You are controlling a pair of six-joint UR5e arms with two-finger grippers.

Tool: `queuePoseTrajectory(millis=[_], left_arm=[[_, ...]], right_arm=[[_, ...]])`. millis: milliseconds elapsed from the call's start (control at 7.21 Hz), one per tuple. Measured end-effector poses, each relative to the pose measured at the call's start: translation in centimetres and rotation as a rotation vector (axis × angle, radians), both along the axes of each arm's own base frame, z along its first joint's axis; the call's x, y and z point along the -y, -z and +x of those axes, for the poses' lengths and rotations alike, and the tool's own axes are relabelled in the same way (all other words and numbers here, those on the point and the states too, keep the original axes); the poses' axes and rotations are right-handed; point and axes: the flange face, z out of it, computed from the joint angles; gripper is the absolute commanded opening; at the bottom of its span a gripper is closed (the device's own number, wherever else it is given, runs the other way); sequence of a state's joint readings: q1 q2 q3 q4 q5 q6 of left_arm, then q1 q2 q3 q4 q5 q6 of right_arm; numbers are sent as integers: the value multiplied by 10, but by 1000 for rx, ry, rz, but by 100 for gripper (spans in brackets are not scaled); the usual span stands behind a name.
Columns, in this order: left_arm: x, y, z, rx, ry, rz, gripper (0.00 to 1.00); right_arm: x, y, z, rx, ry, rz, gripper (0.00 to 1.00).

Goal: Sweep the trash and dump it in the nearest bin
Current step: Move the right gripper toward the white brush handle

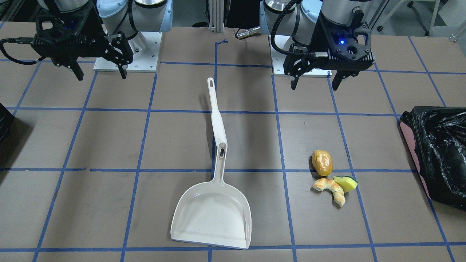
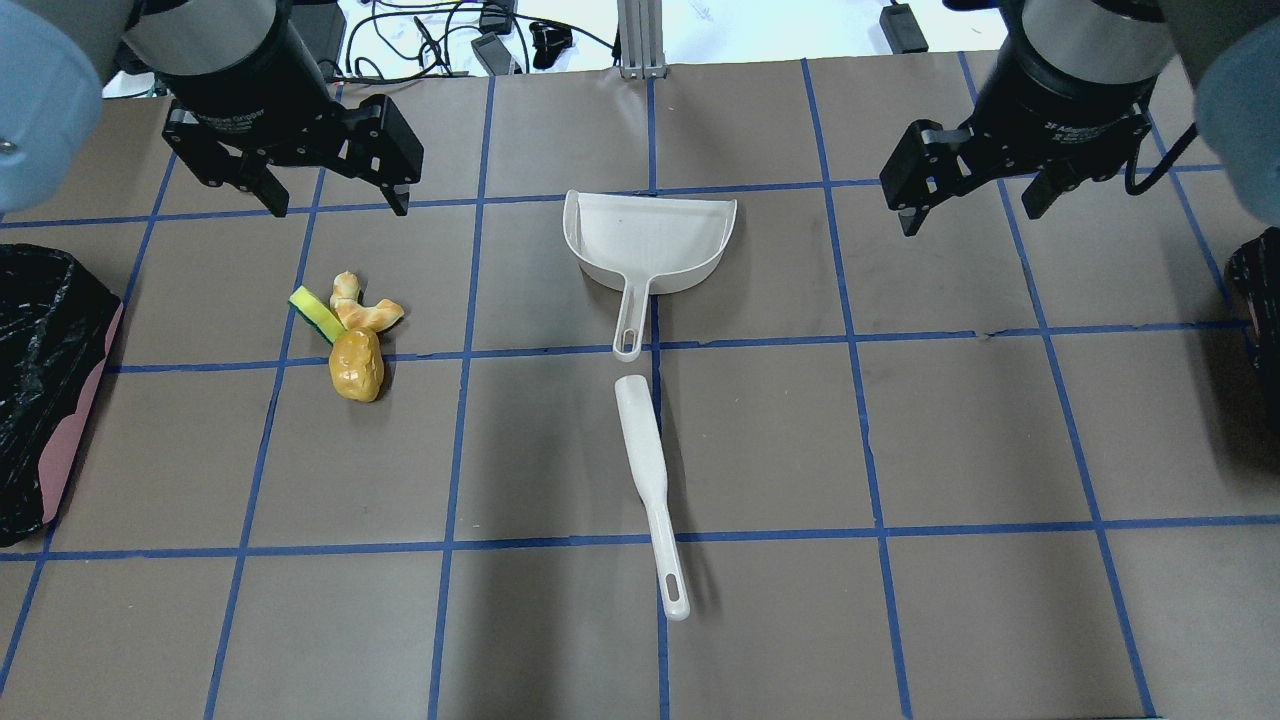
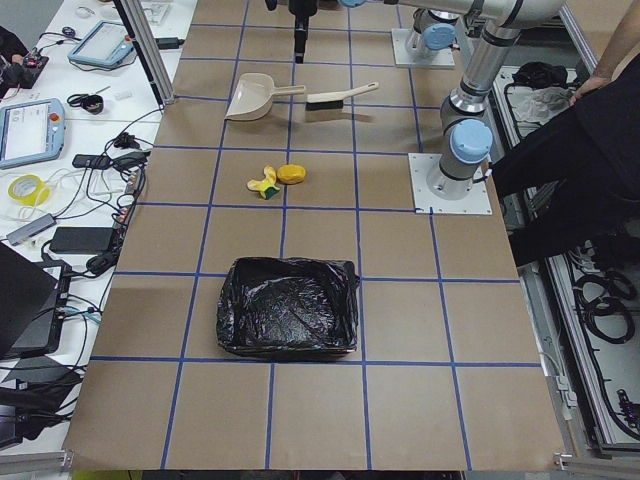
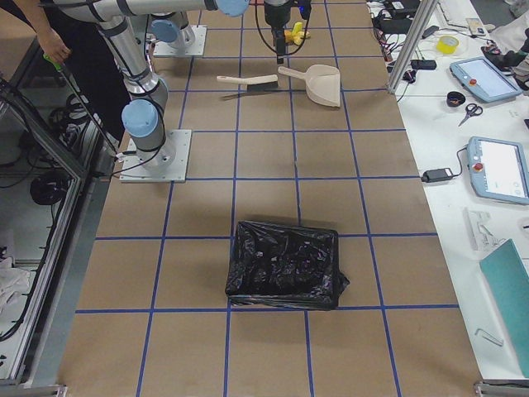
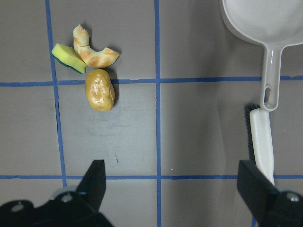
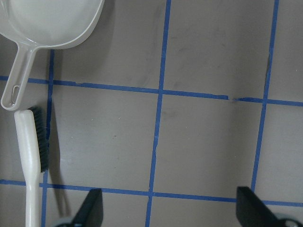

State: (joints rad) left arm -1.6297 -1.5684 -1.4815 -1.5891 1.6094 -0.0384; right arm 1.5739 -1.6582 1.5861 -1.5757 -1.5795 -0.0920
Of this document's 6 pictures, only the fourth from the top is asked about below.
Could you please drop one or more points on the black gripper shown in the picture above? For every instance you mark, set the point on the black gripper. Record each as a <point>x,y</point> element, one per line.
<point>274,15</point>

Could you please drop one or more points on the beige hand brush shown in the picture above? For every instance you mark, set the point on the beige hand brush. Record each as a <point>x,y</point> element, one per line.
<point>253,84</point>

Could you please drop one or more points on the beige plastic dustpan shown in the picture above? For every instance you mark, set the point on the beige plastic dustpan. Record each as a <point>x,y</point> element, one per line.
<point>322,83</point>

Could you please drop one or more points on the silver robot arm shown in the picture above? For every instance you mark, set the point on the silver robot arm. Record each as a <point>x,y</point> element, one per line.
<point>173,29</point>
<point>111,17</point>

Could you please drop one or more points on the black lined trash bin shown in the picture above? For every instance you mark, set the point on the black lined trash bin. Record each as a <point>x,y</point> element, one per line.
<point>285,267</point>

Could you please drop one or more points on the person's hand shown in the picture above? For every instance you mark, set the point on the person's hand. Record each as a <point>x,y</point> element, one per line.
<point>52,45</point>

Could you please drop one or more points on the yellow tape roll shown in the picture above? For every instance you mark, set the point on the yellow tape roll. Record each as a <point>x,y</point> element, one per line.
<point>447,45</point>

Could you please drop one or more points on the upper teach pendant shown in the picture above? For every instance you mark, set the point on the upper teach pendant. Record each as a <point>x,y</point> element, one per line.
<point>484,80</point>

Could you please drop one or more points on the teach pendant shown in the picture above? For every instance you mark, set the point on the teach pendant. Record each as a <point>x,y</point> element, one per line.
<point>484,80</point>
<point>498,169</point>

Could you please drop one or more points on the black power adapter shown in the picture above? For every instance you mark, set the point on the black power adapter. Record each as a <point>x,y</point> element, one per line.
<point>437,175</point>

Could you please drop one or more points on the black scissors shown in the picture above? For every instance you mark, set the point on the black scissors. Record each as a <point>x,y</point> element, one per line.
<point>471,110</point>

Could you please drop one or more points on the lower teach pendant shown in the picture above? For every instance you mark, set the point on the lower teach pendant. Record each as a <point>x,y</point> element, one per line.
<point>498,169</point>

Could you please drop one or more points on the metal allen key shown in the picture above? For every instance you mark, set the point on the metal allen key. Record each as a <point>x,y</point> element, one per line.
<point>489,337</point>

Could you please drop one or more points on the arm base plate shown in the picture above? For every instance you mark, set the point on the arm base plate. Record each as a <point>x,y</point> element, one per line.
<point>163,50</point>
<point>170,164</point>

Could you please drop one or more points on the aluminium frame post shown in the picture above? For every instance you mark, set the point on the aluminium frame post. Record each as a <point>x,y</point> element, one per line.
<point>419,25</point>

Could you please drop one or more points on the green handled stick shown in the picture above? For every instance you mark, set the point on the green handled stick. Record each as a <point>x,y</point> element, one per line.
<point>78,95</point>

